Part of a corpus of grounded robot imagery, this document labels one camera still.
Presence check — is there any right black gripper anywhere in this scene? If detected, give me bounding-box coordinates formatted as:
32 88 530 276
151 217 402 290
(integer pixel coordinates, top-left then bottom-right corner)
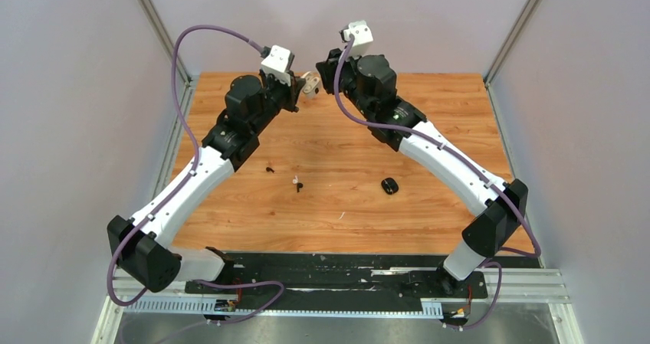
317 47 373 120

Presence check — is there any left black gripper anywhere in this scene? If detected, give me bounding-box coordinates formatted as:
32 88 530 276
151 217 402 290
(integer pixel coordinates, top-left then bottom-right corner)
251 68 305 135

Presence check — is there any white earbud charging case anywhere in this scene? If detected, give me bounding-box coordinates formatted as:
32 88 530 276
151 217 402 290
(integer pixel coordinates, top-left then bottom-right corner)
301 71 322 99

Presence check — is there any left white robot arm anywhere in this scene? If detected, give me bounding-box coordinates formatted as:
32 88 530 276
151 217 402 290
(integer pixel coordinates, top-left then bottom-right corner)
107 73 307 293

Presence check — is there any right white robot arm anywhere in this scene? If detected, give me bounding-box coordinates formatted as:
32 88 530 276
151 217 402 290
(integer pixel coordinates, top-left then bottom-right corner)
315 48 528 296

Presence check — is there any black earbud charging case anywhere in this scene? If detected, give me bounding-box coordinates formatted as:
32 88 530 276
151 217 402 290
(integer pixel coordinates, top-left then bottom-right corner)
381 177 399 195

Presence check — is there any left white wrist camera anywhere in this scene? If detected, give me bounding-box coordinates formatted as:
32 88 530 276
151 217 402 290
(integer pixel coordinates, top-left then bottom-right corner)
261 45 294 86

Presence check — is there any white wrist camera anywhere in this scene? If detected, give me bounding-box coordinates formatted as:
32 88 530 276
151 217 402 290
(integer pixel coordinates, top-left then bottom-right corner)
261 45 294 86
340 20 374 58

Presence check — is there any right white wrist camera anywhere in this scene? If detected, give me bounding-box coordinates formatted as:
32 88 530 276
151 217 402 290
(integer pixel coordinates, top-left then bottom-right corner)
340 20 374 58

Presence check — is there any left aluminium frame post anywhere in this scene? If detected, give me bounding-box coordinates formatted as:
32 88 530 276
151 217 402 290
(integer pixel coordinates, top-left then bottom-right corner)
137 0 175 61

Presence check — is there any aluminium frame post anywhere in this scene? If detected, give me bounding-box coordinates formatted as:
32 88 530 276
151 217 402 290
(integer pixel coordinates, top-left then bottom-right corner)
483 0 542 88
137 0 175 61

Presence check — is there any right aluminium frame post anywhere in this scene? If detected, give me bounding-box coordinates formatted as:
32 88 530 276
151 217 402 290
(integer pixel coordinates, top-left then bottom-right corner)
483 0 542 88

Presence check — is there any white slotted cable duct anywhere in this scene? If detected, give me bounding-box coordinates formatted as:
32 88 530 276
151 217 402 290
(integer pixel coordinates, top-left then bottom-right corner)
123 299 444 319

